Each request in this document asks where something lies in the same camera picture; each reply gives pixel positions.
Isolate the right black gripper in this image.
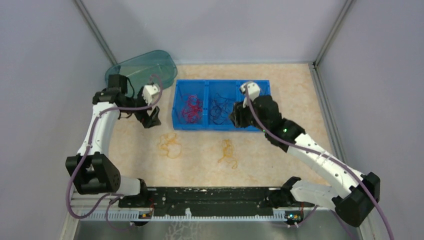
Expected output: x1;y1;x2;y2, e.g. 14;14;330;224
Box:
228;94;269;132

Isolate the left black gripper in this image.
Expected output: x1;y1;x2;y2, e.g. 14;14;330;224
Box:
121;86;161;128

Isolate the purple wire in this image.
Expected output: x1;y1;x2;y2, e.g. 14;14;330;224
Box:
209;93;238;126

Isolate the colourful wire bundle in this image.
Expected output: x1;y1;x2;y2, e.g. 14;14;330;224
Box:
217;139;239;170

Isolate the yellow wire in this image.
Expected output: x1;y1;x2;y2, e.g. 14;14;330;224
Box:
158;132;183;160

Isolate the red wire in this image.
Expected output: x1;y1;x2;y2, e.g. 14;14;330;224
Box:
180;93;205;125

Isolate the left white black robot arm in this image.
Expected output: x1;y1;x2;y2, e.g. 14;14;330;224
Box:
65;74;163;207

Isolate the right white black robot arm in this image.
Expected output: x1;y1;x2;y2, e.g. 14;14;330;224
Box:
229;95;382;227

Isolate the blue three-compartment plastic bin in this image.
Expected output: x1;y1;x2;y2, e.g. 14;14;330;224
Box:
171;79;259;132

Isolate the teal transparent plastic tub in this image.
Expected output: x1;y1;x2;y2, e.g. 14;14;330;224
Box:
104;49;178;90

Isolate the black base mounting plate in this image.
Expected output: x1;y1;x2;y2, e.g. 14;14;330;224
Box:
118;187;312;217

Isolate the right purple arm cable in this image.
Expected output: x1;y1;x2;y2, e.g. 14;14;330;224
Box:
243;86;395;240

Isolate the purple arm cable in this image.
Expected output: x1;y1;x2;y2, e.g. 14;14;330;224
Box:
243;86;395;240
65;74;164;229

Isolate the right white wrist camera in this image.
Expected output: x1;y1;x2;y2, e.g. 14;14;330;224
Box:
239;81;261;108

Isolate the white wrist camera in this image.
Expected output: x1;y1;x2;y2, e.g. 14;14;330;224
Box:
141;83;161;106
239;81;261;108

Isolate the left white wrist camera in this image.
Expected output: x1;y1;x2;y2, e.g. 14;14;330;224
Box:
141;83;161;106

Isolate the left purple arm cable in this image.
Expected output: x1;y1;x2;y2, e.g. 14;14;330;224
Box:
65;74;164;229

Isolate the aluminium frame rail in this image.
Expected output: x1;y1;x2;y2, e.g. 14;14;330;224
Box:
68;187;369;212

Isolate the white slotted cable duct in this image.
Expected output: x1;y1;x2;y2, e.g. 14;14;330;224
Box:
84;208;288;222

